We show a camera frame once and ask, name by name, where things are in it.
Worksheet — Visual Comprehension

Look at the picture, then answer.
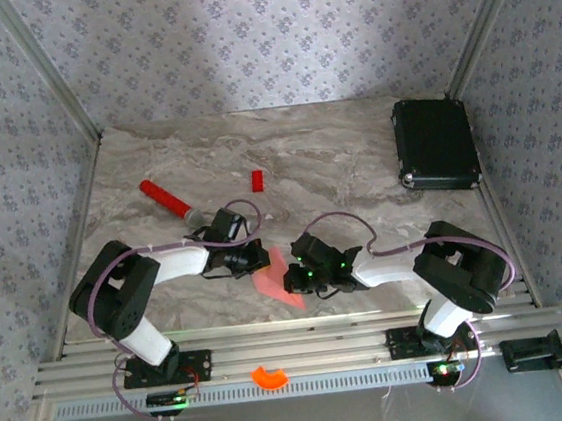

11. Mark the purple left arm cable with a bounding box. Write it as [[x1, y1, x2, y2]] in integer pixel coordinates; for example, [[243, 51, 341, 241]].
[[75, 196, 283, 421]]

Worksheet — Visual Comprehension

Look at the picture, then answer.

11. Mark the right circuit board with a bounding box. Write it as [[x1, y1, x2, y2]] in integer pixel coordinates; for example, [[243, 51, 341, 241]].
[[426, 357, 466, 382]]

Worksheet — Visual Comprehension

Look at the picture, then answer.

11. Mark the black clamp bracket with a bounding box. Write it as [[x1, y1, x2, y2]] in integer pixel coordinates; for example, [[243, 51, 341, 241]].
[[498, 329, 562, 375]]

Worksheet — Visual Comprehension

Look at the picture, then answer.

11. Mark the left circuit board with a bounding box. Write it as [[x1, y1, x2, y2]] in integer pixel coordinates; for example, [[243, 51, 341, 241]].
[[144, 385, 202, 412]]

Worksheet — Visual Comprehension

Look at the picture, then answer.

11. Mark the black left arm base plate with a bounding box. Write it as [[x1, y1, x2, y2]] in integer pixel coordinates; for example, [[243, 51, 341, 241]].
[[119, 347, 216, 392]]

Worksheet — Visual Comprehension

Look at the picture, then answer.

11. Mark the grey slotted cable duct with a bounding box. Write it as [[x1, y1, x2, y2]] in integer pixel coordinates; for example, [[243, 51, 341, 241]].
[[51, 359, 434, 421]]

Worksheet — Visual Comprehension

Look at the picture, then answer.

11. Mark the orange curved plastic piece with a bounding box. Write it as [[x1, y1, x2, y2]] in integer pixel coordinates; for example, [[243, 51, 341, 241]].
[[248, 363, 291, 394]]

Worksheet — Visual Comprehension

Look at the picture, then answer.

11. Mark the pink paper sheet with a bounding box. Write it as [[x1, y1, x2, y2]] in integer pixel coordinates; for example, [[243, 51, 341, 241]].
[[247, 243, 308, 317]]

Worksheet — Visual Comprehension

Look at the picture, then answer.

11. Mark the black hard case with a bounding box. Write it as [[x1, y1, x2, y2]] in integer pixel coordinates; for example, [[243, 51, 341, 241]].
[[388, 92, 485, 198]]

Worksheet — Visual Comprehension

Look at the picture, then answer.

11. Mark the aluminium corner post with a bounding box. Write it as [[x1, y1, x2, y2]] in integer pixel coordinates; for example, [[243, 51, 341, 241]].
[[437, 0, 546, 98], [0, 0, 104, 150]]

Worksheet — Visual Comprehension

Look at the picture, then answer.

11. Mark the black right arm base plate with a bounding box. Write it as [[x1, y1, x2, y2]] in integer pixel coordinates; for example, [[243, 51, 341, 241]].
[[383, 319, 481, 361]]

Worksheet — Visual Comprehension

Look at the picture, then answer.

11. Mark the circuit board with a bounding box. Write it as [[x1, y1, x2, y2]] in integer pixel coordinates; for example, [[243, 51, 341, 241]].
[[426, 357, 466, 382], [144, 385, 202, 412]]

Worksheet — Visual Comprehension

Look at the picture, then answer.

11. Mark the aluminium side rail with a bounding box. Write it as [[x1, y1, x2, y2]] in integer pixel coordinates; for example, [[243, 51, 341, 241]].
[[476, 176, 543, 313], [26, 133, 125, 361]]

